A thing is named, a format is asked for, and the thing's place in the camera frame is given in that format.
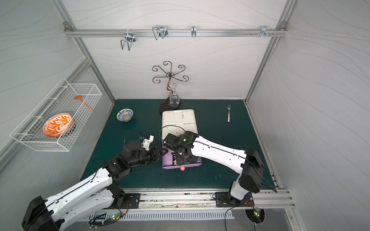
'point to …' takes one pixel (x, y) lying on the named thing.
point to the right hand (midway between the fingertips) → (184, 160)
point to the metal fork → (229, 108)
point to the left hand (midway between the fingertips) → (167, 154)
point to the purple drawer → (167, 161)
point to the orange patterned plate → (58, 125)
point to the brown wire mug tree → (170, 74)
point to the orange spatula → (79, 97)
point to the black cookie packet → (174, 159)
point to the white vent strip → (162, 215)
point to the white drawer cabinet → (178, 121)
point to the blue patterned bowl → (125, 115)
